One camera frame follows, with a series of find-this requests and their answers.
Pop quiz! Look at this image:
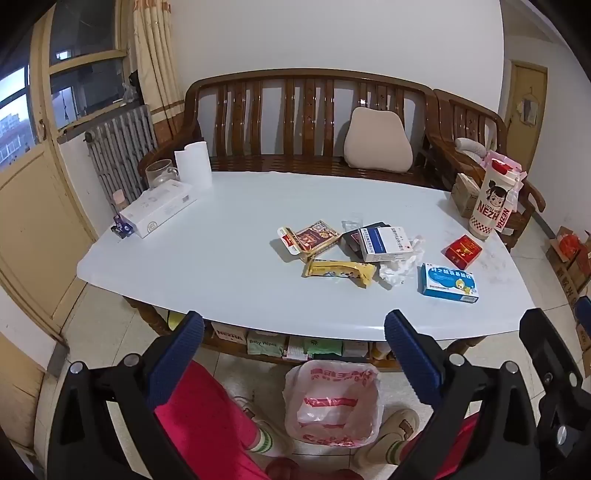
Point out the grey cloth on hanger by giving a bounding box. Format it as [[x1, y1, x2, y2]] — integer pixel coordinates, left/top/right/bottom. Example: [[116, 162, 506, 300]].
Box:
[[517, 88, 540, 125]]

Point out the wooden armchair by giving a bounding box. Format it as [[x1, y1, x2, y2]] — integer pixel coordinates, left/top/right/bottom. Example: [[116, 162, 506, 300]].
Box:
[[427, 89, 546, 252]]

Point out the person's right shoe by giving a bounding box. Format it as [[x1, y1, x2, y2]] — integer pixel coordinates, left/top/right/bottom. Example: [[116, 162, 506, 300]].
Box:
[[355, 408, 421, 469]]

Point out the grey radiator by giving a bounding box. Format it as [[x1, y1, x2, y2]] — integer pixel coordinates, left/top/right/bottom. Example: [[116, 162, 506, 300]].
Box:
[[84, 104, 159, 204]]

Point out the dark red snack packet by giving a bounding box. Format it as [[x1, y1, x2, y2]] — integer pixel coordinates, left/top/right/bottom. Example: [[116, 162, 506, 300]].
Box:
[[294, 220, 342, 259]]

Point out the bin with plastic bag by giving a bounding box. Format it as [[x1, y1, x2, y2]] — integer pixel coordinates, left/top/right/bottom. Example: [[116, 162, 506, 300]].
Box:
[[283, 360, 385, 448]]

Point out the red plastic bag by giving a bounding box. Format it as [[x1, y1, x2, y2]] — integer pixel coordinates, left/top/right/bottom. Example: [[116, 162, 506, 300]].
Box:
[[556, 233, 580, 259]]

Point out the yellow door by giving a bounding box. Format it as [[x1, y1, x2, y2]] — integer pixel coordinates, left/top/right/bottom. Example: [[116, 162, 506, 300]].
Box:
[[503, 60, 549, 162]]

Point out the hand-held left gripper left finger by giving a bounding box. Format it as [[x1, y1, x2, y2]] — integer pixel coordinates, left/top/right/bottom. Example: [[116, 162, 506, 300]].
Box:
[[47, 310, 208, 480]]

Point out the white red small packet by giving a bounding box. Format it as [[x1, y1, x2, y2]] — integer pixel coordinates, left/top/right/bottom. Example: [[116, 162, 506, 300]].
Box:
[[277, 226, 302, 257]]

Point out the person's right leg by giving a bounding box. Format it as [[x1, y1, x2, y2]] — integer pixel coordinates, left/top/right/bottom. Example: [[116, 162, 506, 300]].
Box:
[[397, 411, 481, 480]]

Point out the white tissue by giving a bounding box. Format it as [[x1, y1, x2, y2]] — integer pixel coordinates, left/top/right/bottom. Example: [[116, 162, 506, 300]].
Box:
[[379, 235, 426, 289]]

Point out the yellow snack wrapper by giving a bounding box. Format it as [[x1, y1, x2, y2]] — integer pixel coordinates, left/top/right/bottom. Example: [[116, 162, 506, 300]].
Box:
[[302, 257, 377, 289]]

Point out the grey roll pillow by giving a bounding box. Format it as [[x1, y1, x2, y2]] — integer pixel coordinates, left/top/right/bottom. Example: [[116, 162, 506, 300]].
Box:
[[454, 137, 490, 162]]

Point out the light green wipes pack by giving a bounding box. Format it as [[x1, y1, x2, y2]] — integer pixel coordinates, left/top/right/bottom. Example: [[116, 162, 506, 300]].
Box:
[[247, 330, 289, 358]]

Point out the person's left shoe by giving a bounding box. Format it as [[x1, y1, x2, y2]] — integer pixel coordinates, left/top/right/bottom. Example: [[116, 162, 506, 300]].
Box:
[[231, 394, 296, 457]]

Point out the white cartoon print bottle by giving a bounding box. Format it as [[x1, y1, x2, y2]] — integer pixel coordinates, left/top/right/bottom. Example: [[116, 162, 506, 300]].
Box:
[[468, 158, 519, 241]]

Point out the small brown cardboard box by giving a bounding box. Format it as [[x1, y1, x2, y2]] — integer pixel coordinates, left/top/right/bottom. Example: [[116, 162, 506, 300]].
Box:
[[451, 173, 483, 217]]

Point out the black small box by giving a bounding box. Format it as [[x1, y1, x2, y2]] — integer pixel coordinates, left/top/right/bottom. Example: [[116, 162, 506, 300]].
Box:
[[341, 222, 393, 254]]

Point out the clear glass cup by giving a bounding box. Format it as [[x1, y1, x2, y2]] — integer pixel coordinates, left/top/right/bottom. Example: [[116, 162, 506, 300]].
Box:
[[145, 159, 180, 189]]

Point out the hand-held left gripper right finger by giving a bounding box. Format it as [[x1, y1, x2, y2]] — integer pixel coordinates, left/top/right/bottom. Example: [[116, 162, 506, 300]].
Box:
[[379, 309, 543, 480]]

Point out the white tissue box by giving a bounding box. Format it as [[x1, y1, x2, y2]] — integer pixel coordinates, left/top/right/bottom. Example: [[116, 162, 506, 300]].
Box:
[[119, 181, 197, 239]]

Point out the white blue medicine box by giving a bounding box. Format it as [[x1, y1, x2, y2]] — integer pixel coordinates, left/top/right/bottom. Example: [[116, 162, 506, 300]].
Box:
[[359, 226, 416, 263]]

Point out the green flat pack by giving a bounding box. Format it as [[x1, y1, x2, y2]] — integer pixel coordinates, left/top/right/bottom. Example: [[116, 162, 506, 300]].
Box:
[[307, 339, 345, 358]]

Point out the pink white box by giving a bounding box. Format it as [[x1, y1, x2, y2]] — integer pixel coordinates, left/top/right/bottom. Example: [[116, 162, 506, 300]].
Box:
[[212, 323, 245, 347]]

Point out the red cigarette pack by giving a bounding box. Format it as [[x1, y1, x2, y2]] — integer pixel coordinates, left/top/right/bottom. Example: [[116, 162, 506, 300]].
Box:
[[442, 234, 483, 271]]

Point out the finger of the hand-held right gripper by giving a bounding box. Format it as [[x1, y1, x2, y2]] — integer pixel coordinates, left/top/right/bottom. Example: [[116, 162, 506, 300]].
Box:
[[519, 308, 591, 467]]

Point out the white paper towel roll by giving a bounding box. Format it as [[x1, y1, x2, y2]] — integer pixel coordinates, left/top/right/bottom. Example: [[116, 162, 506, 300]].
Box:
[[174, 141, 213, 191]]

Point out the beige curtain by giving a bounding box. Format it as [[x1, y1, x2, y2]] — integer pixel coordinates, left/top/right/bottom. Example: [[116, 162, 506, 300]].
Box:
[[131, 0, 183, 148]]

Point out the white flat pack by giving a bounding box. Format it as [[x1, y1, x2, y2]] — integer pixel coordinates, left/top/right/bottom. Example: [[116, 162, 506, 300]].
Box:
[[281, 337, 310, 361]]

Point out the person's shoe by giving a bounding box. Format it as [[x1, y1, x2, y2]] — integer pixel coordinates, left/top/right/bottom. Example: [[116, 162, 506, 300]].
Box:
[[231, 394, 296, 457], [355, 408, 421, 469]]

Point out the wooden sofa bench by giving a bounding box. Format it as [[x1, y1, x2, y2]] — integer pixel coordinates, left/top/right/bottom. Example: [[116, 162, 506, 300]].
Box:
[[137, 68, 455, 192]]

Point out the beige cushion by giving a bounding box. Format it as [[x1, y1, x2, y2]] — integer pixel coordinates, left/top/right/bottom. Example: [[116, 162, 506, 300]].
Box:
[[343, 107, 414, 174]]

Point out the pile of cardboard boxes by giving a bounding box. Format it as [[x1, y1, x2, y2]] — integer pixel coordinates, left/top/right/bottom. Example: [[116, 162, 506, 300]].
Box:
[[546, 225, 591, 365]]

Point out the yellow framed window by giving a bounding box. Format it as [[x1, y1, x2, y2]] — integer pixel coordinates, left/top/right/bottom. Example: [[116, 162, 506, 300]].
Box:
[[0, 0, 134, 171]]

